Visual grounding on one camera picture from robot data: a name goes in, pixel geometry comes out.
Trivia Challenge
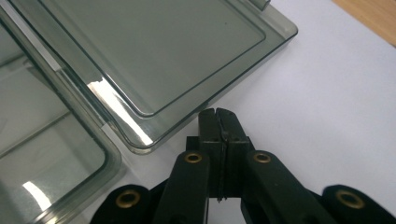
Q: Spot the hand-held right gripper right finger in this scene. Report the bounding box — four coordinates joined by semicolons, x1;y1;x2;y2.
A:
217;107;339;224

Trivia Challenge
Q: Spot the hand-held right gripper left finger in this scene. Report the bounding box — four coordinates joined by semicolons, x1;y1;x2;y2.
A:
151;107;225;224

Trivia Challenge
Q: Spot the grey transparent plastic storage box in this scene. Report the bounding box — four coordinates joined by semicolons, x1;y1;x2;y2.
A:
0;0;299;224

